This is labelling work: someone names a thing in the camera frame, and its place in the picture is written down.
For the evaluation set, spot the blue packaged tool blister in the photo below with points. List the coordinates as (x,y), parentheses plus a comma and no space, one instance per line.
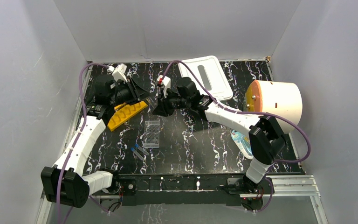
(243,143)

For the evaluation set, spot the blue capped tube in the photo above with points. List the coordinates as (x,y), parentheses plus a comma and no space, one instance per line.
(141,149)
(135,152)

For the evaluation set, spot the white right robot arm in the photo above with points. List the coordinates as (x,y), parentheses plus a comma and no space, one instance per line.
(263,131)

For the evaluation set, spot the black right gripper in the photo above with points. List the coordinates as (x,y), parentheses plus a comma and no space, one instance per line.
(162,108)

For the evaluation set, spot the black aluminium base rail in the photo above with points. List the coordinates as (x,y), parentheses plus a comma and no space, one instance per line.
(130,190)

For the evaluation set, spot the white orange centrifuge drum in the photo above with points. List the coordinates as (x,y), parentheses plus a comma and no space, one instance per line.
(280,98)

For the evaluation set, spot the clear well plate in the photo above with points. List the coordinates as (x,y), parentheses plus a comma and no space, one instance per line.
(151,134)

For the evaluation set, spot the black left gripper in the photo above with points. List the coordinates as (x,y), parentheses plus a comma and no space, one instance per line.
(131,89)

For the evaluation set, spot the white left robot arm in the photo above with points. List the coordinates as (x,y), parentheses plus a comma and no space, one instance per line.
(77,154)

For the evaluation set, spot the yellow test tube rack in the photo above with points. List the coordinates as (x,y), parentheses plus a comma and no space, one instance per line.
(123,113)

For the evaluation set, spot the white bin lid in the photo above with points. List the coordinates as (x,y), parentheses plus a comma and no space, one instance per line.
(207,73)

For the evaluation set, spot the clear large test tube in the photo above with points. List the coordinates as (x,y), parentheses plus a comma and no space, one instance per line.
(158,95)

